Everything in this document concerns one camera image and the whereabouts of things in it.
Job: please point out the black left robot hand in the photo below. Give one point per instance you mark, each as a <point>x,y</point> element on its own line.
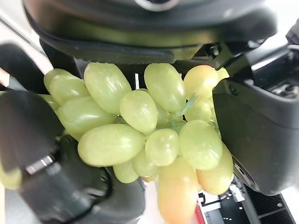
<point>252,130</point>

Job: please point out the green grape bunch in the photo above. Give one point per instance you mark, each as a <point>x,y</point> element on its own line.
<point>109,144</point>

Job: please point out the black woven-pattern plate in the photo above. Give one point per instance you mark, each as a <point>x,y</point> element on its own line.
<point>268,210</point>

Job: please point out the white black printed board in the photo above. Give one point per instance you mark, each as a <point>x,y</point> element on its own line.
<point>210,200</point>

